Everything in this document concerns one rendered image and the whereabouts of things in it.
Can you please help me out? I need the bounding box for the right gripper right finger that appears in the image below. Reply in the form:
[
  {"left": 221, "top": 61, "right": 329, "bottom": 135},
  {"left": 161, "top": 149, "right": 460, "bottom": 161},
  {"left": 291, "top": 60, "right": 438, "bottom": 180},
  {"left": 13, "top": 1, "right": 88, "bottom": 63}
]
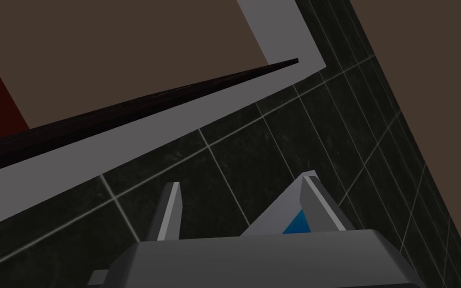
[{"left": 240, "top": 169, "right": 358, "bottom": 237}]

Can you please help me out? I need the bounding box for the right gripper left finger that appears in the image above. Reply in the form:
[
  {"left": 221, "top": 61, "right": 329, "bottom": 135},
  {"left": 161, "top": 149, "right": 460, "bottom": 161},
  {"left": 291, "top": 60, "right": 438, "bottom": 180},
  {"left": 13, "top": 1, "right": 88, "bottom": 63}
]
[{"left": 145, "top": 181, "right": 183, "bottom": 243}]

